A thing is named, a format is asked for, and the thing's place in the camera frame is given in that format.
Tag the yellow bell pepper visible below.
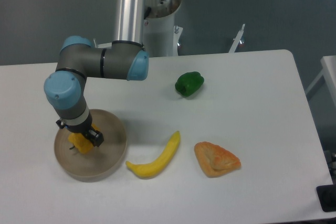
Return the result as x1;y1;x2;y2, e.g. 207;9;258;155
68;123;99;154

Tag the white left base strut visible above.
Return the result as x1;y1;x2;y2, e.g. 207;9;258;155
93;38;112;49

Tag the beige round plate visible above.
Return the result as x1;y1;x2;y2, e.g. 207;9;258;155
54;109;127;182

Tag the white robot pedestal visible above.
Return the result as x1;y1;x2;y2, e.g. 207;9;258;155
143;0;183;57

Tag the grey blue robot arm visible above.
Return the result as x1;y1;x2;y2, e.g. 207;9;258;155
44;0;151;146

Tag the white right base strut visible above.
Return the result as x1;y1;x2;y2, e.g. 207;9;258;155
228;24;245;53

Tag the black device at table edge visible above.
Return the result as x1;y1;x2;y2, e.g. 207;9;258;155
316;184;335;212

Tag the yellow banana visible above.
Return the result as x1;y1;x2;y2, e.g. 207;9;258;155
125;131;181;179

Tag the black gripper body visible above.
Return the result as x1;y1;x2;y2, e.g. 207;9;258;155
56;118;92;136

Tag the white base strut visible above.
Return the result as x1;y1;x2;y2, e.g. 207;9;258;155
93;38;112;49
228;24;245;53

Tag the orange triangular pastry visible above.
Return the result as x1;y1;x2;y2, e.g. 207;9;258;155
194;142;242;178

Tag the green bell pepper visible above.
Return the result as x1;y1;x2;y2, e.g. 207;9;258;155
175;71;204;97

